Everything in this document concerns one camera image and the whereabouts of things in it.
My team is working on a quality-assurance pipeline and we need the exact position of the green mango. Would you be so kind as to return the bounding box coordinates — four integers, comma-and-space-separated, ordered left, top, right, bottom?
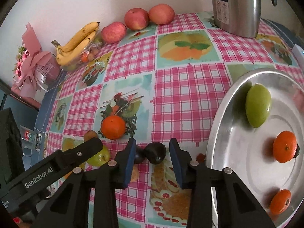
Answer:
245, 84, 272, 128
80, 145, 110, 169

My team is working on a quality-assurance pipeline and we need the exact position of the brown kiwi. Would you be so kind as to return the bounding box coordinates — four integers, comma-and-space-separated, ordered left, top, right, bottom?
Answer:
83, 130, 98, 142
130, 164, 140, 183

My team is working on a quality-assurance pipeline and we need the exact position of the orange tangerine with stem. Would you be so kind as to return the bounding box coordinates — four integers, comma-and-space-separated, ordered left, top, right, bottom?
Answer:
273, 131, 297, 163

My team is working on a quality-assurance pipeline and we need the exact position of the dark plum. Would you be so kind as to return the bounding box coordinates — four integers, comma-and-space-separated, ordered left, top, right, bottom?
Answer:
134, 146, 146, 164
143, 142, 166, 165
293, 145, 300, 158

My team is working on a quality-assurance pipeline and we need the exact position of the clear glass mug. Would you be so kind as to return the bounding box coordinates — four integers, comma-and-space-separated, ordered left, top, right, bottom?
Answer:
20, 126, 42, 158

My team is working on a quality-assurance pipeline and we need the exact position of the round steel tray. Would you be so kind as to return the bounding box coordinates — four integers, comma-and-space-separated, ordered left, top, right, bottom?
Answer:
206, 68, 303, 227

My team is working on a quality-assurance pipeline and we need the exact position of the pink flower bouquet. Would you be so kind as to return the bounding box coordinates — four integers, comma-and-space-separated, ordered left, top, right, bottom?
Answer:
11, 23, 61, 98

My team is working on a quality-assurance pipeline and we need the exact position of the yellow banana bunch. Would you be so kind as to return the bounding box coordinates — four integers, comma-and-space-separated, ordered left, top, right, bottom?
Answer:
51, 22, 99, 66

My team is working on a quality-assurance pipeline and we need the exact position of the clear plastic fruit box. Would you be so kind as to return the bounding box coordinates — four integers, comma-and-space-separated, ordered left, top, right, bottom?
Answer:
60, 38, 105, 72

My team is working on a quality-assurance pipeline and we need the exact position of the fruit pattern checkered tablecloth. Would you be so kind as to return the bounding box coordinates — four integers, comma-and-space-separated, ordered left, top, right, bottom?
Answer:
35, 12, 303, 160

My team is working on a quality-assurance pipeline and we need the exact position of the red apple left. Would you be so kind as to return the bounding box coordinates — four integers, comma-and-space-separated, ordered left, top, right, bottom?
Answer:
101, 22, 127, 44

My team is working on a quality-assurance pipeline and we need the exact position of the red apple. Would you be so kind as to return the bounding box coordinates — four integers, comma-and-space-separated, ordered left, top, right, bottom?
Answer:
124, 8, 149, 31
148, 4, 175, 25
101, 22, 127, 44

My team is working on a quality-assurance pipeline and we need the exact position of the white power strip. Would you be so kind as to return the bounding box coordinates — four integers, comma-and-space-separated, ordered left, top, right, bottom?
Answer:
292, 44, 304, 70

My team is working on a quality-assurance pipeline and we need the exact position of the red apple middle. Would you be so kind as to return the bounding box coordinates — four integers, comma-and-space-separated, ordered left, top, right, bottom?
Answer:
124, 8, 149, 31

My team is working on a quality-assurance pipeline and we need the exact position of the steel thermos jug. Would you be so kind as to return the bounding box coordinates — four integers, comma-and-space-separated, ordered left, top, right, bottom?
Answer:
207, 0, 278, 39

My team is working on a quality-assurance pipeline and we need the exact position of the red apple right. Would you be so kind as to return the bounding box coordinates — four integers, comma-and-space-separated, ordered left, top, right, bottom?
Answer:
148, 4, 175, 25

